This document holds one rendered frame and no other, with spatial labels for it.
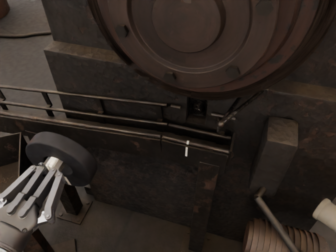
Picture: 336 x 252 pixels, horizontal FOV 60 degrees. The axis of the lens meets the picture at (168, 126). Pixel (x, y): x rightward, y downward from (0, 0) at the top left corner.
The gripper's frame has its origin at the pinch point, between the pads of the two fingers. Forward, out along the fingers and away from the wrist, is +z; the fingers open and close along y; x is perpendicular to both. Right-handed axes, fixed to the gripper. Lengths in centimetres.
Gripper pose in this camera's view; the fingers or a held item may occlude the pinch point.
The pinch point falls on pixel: (59, 156)
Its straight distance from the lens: 66.7
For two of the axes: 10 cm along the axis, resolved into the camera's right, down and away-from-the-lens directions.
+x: -0.2, -6.7, -7.5
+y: 9.6, 2.0, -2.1
